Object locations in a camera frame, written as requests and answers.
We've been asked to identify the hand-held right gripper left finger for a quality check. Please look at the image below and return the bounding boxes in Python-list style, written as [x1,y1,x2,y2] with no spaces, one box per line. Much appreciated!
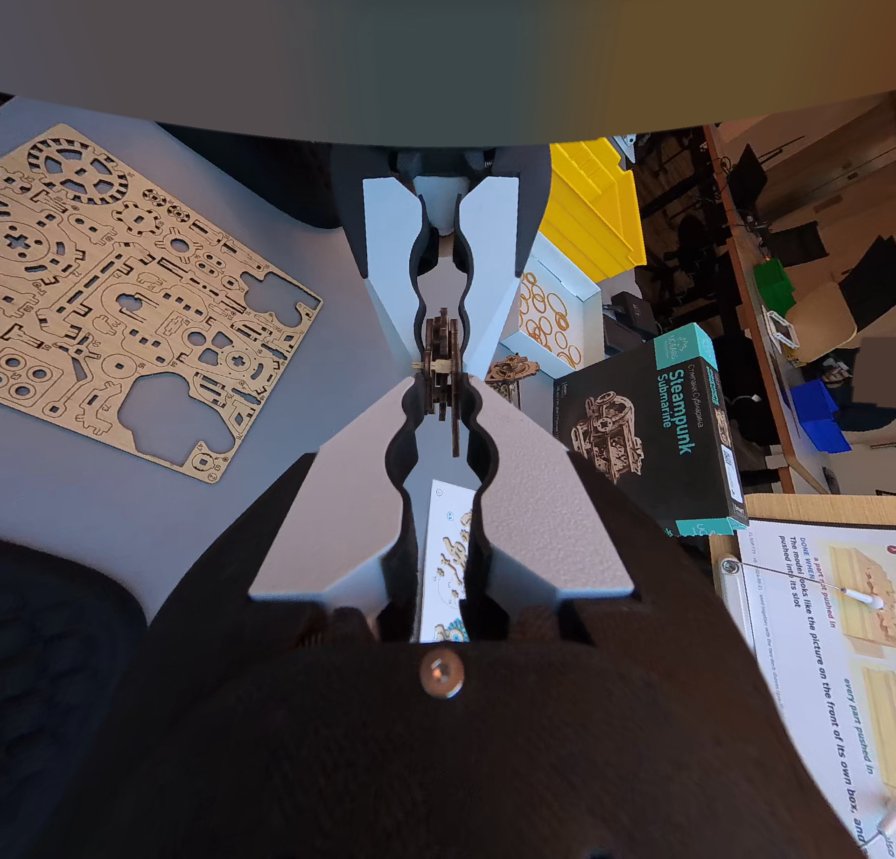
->
[248,374,427,641]

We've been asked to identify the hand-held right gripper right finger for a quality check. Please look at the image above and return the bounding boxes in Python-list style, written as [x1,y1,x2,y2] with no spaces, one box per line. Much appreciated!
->
[458,374,637,641]

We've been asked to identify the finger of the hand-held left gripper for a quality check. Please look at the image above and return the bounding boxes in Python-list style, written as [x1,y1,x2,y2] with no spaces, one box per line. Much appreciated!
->
[363,175,441,378]
[451,175,525,378]

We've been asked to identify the wooden gear assembly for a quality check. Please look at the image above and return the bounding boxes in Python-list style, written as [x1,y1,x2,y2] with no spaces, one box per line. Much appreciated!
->
[413,307,464,457]

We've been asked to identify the grey desk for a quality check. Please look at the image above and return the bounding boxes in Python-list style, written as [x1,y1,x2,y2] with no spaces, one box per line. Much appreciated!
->
[0,96,610,646]

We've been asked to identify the task instruction sheet on stand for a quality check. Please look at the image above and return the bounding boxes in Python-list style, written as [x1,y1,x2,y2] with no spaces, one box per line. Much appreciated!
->
[709,493,896,859]

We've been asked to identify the pile of tan rubber bands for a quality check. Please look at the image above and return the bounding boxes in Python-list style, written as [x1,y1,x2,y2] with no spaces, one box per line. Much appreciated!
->
[518,271,585,370]

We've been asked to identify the white cardboard box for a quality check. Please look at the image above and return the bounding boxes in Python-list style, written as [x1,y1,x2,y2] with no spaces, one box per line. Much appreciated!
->
[500,232,603,387]

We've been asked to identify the white instruction booklet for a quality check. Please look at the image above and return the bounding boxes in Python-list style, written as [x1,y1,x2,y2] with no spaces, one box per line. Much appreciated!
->
[419,479,477,643]

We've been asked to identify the black cushioned pad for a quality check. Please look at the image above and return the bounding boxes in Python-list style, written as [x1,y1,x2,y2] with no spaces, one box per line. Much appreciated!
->
[157,122,344,230]
[0,540,149,859]

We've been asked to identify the stack of yellow plastic bins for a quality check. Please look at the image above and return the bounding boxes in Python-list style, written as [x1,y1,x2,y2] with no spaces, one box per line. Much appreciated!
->
[539,138,646,282]

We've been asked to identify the small wooden mechanical model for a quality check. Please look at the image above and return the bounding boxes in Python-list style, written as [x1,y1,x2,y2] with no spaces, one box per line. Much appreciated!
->
[485,355,540,408]

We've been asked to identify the small black box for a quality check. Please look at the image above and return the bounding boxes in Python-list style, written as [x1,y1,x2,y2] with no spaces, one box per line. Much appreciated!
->
[602,290,660,356]

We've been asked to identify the black puzzle kit box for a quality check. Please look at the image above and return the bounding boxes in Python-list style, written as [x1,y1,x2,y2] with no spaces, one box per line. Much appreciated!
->
[553,323,749,538]

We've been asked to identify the laser-cut wooden parts sheet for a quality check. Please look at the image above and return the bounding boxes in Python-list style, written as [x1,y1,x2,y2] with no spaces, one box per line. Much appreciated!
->
[0,124,324,485]

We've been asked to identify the long wooden table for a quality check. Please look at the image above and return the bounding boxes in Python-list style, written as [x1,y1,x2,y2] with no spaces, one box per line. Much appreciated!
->
[703,124,834,496]

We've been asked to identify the green plastic bin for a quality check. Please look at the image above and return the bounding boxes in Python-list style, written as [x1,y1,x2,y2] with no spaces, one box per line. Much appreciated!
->
[752,257,798,317]

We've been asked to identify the blue plastic bin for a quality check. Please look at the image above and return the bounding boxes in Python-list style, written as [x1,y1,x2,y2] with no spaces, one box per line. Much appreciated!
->
[790,379,851,454]

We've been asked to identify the printed instruction sheet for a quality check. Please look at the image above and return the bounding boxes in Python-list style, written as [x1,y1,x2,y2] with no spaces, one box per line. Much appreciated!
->
[738,519,896,859]

